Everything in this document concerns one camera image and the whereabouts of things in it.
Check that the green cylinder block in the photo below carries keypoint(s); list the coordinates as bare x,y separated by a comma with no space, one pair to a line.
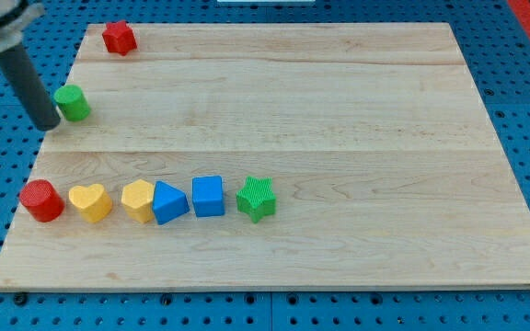
71,101

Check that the green star block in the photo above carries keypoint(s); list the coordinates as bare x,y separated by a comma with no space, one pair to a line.
256,199

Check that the red star block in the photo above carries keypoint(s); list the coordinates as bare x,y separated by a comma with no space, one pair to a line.
119,38

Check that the wooden board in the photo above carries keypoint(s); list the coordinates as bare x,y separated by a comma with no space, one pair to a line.
387,171

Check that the blue cube block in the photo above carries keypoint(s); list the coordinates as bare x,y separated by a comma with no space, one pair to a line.
208,197

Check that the blue triangle block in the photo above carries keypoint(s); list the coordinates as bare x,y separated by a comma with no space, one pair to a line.
169,203

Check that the yellow hexagon block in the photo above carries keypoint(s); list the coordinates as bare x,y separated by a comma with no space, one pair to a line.
137,199

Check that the yellow heart block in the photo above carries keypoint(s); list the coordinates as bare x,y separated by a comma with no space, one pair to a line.
93,202

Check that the red cylinder block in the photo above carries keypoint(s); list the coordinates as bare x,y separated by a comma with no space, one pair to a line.
41,200

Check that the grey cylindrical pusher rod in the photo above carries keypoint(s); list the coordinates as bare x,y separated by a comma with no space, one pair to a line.
27,87

